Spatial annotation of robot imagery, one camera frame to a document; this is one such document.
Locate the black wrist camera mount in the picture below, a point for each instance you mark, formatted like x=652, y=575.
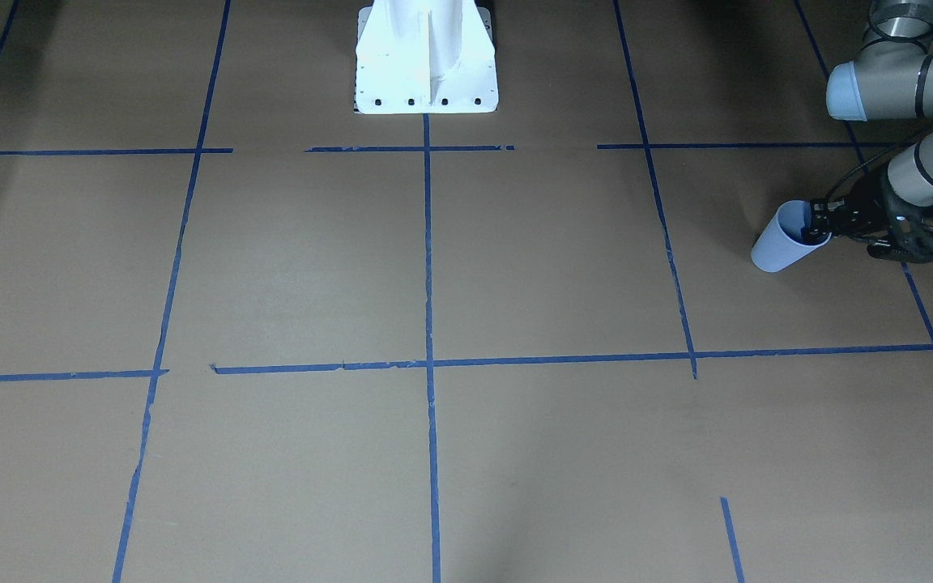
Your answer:
x=909, y=234

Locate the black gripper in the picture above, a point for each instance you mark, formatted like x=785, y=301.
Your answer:
x=866, y=204

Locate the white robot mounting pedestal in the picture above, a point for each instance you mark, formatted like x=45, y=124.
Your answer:
x=425, y=57

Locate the light blue ribbed cup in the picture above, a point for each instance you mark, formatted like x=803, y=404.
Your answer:
x=781, y=242

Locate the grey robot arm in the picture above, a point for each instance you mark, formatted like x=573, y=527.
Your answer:
x=890, y=80

